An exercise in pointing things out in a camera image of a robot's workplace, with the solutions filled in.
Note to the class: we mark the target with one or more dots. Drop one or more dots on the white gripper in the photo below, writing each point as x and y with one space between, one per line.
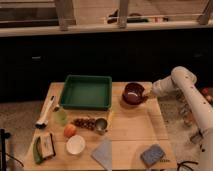
163 87

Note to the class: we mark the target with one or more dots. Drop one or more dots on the dark red bowl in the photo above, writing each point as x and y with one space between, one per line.
133 94

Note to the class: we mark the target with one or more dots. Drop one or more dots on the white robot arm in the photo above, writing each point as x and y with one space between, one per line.
183 79

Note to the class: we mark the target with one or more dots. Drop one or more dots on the green plastic tray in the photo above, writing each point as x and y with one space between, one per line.
86 92

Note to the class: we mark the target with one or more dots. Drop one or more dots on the blue sponge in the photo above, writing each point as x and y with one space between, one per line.
152 155

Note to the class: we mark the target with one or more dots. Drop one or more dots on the metal cup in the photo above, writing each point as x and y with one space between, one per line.
101 125

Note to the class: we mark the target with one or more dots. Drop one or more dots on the bunch of dark grapes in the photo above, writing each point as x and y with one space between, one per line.
87 123

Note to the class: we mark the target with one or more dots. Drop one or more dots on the grey folded cloth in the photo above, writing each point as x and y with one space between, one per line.
103 154

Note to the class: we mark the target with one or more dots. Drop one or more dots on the orange fruit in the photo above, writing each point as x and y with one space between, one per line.
70 130

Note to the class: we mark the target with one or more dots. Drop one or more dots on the white bowl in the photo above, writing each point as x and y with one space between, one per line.
75 145

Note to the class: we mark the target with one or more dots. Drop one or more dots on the green plastic cup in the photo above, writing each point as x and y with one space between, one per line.
61 117

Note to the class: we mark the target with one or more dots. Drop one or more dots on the wooden railing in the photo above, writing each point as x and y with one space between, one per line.
55 17

